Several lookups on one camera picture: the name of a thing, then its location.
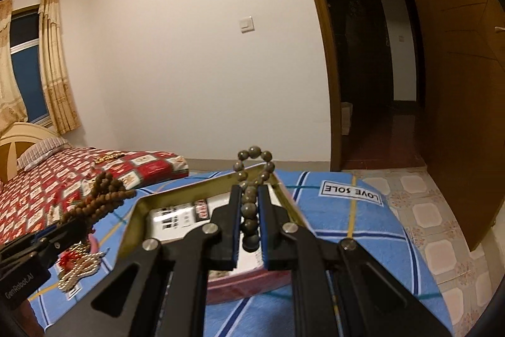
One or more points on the wide beige curtain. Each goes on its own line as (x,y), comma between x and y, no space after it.
(8,84)

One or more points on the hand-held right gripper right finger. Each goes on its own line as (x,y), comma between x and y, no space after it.
(263,226)

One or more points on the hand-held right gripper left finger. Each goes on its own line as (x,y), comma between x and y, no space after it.
(236,226)

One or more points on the brown door frame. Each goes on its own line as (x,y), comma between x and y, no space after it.
(327,64)

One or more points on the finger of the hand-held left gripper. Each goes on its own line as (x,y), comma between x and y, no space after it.
(49,254)
(67,232)

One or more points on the cream wooden headboard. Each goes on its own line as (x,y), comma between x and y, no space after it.
(23,131)

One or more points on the white hallway bin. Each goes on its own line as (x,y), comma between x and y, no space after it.
(346,119)

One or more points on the red tassel charm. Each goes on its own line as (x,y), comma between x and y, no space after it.
(73,256)

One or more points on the window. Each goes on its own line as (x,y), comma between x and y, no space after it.
(27,84)

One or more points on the pink metal tin box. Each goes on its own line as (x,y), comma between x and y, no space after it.
(252,285)

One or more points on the blue plaid blanket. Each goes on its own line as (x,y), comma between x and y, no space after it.
(355,218)

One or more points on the striped pillow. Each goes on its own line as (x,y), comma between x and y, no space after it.
(41,151)

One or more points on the printed paper sheet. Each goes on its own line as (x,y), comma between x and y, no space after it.
(173,218)

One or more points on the red patterned bedspread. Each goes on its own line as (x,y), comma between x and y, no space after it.
(59,179)

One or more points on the brown wooden door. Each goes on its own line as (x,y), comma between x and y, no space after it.
(453,104)

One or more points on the white light switch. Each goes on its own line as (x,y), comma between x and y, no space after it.
(246,24)

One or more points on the narrow beige curtain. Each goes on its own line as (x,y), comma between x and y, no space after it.
(55,64)

